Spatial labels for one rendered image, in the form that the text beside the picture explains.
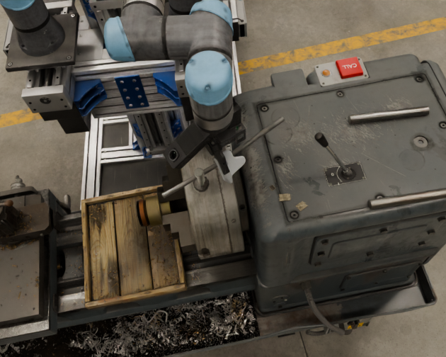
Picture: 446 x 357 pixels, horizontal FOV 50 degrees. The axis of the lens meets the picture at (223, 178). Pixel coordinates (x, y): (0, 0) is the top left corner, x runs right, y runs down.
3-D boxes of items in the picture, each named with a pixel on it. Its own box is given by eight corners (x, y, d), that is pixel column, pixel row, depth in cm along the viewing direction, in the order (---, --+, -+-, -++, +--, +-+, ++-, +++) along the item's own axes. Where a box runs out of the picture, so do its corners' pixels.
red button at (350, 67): (355, 61, 133) (357, 55, 132) (362, 77, 130) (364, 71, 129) (334, 64, 133) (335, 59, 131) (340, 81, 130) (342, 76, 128)
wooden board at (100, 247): (172, 188, 162) (170, 182, 158) (187, 291, 144) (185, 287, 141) (84, 205, 161) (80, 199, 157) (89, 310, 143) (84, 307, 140)
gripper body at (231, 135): (246, 141, 100) (247, 115, 89) (212, 162, 99) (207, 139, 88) (226, 113, 103) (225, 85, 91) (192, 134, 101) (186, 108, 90)
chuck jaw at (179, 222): (201, 206, 130) (207, 245, 124) (203, 215, 135) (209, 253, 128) (161, 214, 130) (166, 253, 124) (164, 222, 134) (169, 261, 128)
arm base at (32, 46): (23, 25, 162) (9, 1, 153) (66, 20, 161) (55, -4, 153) (17, 59, 154) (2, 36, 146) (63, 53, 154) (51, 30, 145)
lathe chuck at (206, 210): (214, 165, 154) (207, 123, 125) (233, 261, 144) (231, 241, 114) (186, 171, 154) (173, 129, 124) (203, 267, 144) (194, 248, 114)
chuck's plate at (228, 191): (224, 163, 154) (221, 121, 125) (244, 259, 144) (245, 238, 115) (214, 166, 154) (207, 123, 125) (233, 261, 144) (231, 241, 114)
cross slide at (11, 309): (45, 189, 158) (39, 183, 154) (44, 319, 137) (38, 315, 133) (-5, 198, 157) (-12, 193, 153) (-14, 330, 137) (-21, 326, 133)
